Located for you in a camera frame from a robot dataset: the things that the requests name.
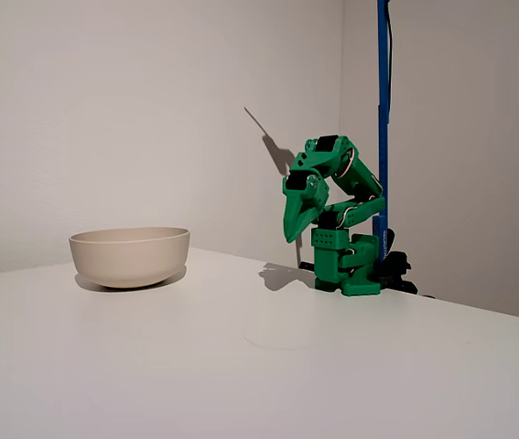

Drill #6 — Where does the blue camera pole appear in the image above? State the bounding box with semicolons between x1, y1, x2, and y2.
372;0;395;267

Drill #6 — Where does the black camera cable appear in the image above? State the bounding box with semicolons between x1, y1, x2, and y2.
385;0;396;121

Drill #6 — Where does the beige round bowl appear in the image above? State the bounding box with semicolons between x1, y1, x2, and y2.
68;226;191;290

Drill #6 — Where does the black table clamp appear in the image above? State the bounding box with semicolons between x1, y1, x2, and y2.
375;227;420;295

